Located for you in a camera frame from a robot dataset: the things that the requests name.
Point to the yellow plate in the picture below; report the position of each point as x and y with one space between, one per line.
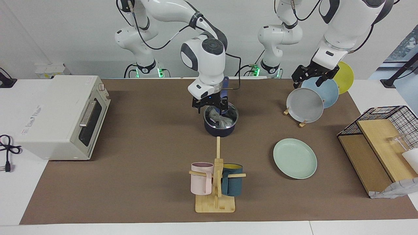
346 78

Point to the pale green plate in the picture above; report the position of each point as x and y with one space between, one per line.
294 160

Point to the grey plate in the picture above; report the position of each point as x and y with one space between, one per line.
303 106

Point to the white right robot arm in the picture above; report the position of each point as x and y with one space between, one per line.
205 62

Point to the window pane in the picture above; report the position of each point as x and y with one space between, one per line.
405 45

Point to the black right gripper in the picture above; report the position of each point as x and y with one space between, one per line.
210 100

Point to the grey patterned cloth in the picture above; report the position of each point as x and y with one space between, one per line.
398 189

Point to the light blue plate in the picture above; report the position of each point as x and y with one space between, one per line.
329 94

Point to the glass lid with blue knob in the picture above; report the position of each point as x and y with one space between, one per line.
233 114

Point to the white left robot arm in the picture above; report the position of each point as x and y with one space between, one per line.
343 26

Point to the brown table mat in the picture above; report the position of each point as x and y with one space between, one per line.
147 195

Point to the black stand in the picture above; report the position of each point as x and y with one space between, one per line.
388 83
6 83

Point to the wooden mug tree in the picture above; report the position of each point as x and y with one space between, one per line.
215 205

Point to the white wall box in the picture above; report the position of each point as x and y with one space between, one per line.
49 70

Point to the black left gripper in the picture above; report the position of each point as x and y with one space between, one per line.
318 71

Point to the white vermicelli bundle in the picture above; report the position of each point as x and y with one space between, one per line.
223 122

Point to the beige toaster oven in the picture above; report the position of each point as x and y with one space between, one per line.
49 124

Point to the pink mug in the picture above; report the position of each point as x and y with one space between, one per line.
199 182

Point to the wooden plate rack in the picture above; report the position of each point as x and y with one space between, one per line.
302 124

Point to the white cup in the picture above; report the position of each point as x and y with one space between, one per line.
412 160

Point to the dark teal mug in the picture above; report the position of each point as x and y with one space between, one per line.
233 186

